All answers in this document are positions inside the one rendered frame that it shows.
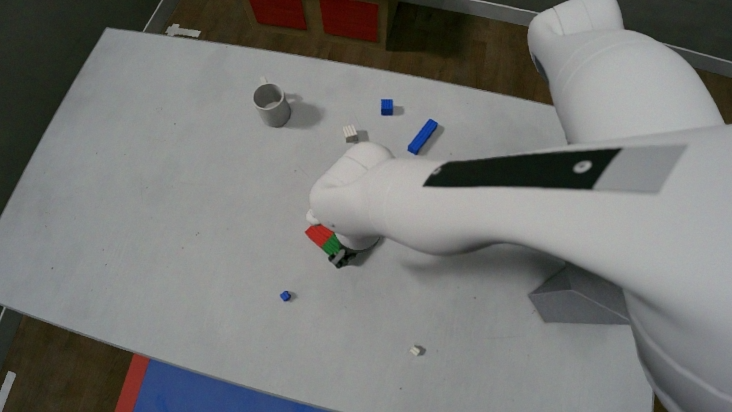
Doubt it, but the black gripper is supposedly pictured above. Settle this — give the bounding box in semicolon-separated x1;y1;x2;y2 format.
328;237;380;269

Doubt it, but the red wood-grain cube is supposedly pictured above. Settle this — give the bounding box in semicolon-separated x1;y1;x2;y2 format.
305;225;334;250

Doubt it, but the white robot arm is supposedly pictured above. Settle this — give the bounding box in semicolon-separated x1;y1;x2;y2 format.
306;0;732;412

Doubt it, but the dark green cube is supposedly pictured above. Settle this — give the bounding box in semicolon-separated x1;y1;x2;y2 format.
321;232;340;256

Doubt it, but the white mug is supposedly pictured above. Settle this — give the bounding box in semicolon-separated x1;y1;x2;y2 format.
252;76;291;127

